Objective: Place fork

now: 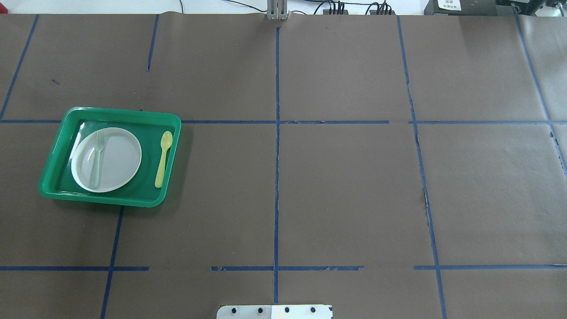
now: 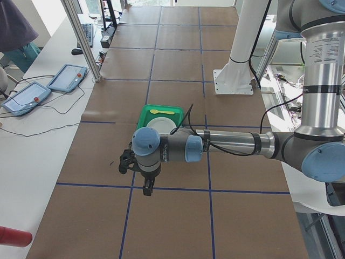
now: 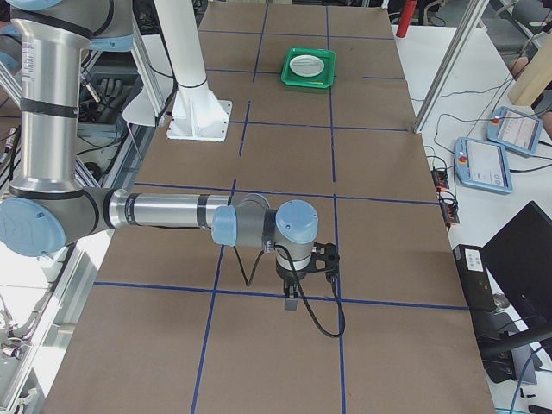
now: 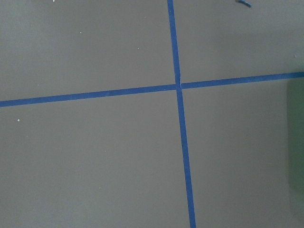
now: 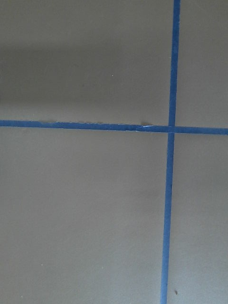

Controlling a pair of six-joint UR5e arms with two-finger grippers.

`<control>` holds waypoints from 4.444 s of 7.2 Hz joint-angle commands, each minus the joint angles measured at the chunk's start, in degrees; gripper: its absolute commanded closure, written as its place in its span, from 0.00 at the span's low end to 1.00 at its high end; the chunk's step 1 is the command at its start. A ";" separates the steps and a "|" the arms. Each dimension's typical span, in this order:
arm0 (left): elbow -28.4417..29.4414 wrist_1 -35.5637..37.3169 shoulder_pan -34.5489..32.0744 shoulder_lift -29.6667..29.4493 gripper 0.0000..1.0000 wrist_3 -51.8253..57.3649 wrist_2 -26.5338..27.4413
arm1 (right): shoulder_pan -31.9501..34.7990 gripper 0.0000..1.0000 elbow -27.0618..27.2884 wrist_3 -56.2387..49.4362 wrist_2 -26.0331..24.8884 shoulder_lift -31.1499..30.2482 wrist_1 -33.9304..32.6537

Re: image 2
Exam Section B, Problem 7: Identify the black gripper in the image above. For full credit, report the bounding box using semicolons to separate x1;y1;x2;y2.
141;167;161;196

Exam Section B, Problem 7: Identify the blue teach pendant far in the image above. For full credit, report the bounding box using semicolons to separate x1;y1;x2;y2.
46;64;87;93

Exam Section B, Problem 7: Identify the green plastic tray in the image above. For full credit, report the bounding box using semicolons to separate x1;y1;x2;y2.
137;104;184;129

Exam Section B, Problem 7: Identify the blue teach pendant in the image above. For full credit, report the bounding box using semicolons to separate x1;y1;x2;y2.
1;82;51;116
46;64;87;93

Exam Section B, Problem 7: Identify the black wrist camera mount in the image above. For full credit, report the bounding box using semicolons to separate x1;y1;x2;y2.
119;149;140;174

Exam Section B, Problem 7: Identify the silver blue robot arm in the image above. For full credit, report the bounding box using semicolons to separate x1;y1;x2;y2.
119;1;344;196

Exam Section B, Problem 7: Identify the aluminium frame post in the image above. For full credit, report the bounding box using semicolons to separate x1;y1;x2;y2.
61;0;101;83

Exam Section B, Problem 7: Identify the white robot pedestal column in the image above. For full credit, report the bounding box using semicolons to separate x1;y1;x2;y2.
213;0;273;95

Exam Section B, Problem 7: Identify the black computer mouse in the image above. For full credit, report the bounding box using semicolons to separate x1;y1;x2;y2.
71;48;83;56

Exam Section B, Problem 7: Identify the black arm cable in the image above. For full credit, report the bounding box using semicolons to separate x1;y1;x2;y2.
169;103;259;156

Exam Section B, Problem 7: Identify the white round plate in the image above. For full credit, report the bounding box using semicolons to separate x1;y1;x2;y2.
147;117;176;134

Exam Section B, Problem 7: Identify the red cylinder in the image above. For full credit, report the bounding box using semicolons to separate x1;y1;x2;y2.
1;226;33;247

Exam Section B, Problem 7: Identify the yellow plastic spoon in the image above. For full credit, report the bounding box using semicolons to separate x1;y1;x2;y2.
150;109;175;115

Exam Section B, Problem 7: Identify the blue teach pendant near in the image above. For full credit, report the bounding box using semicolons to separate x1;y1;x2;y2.
1;82;51;116

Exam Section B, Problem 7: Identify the person in dark shirt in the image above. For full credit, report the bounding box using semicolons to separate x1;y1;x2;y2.
1;1;40;73

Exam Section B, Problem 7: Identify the black keyboard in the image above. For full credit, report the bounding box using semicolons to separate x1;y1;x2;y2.
81;23;94;48

